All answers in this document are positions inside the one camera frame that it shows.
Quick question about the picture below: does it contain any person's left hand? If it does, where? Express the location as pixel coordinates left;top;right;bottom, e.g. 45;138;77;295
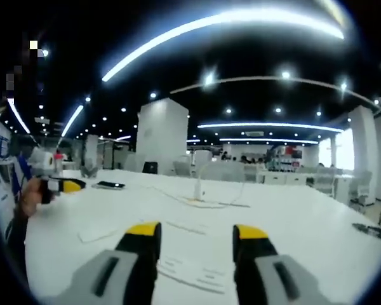
18;177;55;220

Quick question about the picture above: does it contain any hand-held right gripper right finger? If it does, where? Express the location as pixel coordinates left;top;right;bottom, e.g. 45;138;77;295
232;224;336;305

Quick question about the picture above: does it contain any black smartphone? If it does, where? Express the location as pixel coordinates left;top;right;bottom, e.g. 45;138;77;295
91;180;126;191

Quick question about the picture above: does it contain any white charger plug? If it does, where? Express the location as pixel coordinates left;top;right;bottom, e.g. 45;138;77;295
193;178;207;198

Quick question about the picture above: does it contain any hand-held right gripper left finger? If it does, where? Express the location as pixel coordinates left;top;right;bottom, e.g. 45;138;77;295
52;221;163;305

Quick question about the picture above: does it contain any black socket holder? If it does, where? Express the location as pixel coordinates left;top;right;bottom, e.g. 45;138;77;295
352;222;381;241

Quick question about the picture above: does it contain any white pillar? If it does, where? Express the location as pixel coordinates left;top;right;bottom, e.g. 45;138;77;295
135;97;189;175

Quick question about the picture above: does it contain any printed paper sheet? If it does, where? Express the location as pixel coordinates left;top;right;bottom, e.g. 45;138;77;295
158;254;232;295

